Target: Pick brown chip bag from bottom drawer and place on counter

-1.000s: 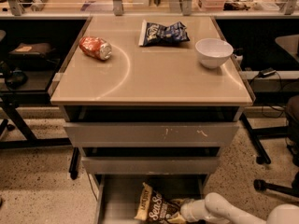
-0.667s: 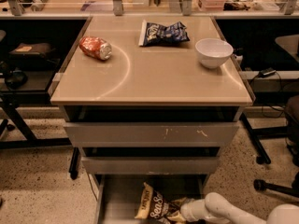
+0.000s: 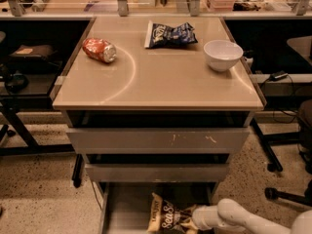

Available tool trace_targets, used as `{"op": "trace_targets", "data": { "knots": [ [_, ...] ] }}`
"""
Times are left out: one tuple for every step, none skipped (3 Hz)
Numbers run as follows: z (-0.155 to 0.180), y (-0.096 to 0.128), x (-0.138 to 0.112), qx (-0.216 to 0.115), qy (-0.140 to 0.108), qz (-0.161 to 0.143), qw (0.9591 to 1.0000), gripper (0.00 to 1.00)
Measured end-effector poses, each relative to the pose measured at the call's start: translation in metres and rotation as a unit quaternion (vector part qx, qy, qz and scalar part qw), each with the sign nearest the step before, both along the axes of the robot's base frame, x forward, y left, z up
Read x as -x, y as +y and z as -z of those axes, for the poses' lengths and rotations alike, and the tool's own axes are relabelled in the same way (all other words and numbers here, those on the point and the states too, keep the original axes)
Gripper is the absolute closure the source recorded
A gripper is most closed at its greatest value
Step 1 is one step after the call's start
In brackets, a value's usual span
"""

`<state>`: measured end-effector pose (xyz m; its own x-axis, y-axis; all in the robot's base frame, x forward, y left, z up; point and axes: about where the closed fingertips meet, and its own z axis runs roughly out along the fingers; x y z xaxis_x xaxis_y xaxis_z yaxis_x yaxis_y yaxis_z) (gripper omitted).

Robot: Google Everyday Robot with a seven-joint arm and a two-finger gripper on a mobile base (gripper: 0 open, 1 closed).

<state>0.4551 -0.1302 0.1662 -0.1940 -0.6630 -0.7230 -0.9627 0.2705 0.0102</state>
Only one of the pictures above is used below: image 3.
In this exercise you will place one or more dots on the grey drawer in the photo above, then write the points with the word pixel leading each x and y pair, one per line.
pixel 157 141
pixel 157 173

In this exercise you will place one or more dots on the black office chair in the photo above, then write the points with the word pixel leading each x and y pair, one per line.
pixel 303 137

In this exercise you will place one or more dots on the black power adapter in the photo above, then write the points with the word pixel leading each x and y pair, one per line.
pixel 278 75

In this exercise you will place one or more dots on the white bowl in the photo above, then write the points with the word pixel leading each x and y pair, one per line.
pixel 221 55

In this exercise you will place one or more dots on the crushed red soda can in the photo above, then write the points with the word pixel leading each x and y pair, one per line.
pixel 99 49

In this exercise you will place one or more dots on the black bag on shelf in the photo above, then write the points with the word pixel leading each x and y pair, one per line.
pixel 33 53

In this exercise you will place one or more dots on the brown sea salt chip bag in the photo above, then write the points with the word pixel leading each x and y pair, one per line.
pixel 166 216

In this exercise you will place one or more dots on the top grey drawer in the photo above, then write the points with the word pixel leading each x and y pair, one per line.
pixel 157 141

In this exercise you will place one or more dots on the grey drawer cabinet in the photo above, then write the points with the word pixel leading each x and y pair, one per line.
pixel 156 89

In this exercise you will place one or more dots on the open bottom drawer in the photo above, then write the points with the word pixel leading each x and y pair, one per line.
pixel 126 206

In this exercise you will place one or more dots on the middle grey drawer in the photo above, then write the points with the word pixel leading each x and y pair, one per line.
pixel 157 173

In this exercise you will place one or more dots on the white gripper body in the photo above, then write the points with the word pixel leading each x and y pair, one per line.
pixel 202 216

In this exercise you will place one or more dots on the black headphones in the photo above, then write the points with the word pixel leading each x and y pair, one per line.
pixel 15 82

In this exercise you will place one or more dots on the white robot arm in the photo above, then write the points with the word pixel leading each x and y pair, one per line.
pixel 228 214

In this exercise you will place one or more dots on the blue chip bag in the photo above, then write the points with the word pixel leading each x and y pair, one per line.
pixel 160 35

